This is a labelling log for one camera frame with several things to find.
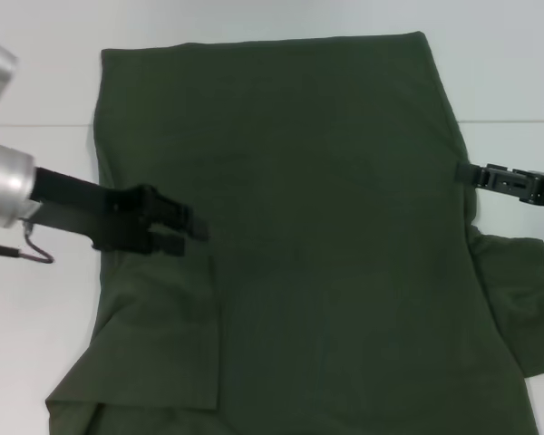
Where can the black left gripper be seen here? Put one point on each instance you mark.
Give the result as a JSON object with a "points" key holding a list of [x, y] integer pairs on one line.
{"points": [[122, 217]]}

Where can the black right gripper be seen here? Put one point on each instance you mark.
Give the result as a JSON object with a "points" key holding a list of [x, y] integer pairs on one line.
{"points": [[521, 188]]}

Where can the dark green t-shirt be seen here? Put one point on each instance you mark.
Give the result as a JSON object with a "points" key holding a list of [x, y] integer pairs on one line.
{"points": [[299, 226]]}

